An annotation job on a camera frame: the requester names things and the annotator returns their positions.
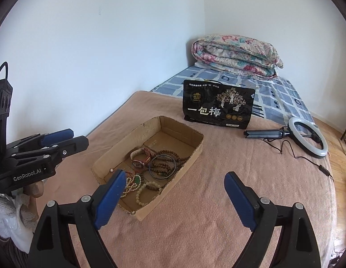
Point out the black snack bag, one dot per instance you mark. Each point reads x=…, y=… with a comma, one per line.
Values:
x=206, y=109

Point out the black folded tripod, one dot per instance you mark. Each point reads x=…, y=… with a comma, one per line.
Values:
x=265, y=134

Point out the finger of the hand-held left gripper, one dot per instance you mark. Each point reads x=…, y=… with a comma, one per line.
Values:
x=72, y=145
x=58, y=135

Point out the floral folded quilt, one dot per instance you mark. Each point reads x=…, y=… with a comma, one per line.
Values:
x=234, y=55

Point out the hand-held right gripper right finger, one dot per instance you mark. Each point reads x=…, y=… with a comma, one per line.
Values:
x=239, y=201

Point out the person's left hand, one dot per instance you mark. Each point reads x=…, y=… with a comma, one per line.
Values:
x=16, y=217

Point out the dark blue bangle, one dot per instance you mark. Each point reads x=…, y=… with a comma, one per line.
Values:
x=175, y=164

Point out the pink blanket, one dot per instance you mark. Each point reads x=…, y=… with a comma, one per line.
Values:
x=217, y=229

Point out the blue patterned bed sheet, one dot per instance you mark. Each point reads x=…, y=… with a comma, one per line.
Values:
x=284, y=97

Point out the cardboard box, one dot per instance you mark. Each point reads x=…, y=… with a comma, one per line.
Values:
x=161, y=198

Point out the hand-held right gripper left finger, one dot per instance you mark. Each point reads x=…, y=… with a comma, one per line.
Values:
x=111, y=198

